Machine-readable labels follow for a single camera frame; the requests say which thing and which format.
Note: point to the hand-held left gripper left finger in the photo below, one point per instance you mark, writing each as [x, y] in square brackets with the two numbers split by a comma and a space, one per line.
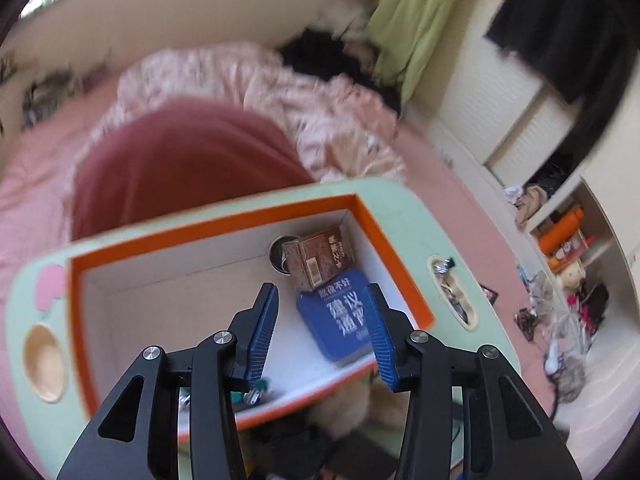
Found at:
[262, 331]

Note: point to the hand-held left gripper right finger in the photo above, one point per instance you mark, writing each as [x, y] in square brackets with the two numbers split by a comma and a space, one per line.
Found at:
[380, 341]

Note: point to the blue packet with white text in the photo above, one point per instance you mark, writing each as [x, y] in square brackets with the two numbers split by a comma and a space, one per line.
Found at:
[330, 321]

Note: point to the orange cardboard box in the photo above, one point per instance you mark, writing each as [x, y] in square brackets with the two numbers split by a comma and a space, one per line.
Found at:
[175, 280]

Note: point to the light green desktop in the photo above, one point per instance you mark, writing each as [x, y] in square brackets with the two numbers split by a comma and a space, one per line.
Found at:
[400, 210]

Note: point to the beige fluffy pompom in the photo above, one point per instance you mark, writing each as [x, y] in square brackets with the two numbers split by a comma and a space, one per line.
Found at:
[350, 407]

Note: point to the round black tin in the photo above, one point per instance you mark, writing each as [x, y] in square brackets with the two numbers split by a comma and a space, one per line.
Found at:
[276, 256]

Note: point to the small brown box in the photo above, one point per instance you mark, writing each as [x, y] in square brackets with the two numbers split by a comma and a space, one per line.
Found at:
[315, 255]

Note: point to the dark pink pillow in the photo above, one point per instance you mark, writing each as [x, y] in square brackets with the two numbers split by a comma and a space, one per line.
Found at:
[190, 160]

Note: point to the beige clothes heap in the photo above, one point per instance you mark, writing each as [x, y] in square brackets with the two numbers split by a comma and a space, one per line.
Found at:
[530, 205]

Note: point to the orange bottle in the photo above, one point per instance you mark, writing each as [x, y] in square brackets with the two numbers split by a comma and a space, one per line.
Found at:
[560, 232]

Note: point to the pink floral quilt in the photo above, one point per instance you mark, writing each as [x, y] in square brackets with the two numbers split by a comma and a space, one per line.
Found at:
[325, 110]

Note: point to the white shelf unit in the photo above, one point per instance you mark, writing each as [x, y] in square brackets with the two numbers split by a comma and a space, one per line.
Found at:
[595, 200]

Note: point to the pink bed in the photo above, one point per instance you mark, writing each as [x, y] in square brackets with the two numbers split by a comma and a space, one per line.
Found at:
[30, 195]

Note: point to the black clothing pile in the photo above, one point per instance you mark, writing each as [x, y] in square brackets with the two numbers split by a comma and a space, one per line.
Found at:
[320, 55]

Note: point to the light green curtain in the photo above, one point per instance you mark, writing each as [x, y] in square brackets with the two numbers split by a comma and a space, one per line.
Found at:
[415, 20]

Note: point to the black hanging garment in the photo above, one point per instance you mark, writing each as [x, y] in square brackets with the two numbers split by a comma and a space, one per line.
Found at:
[560, 25]

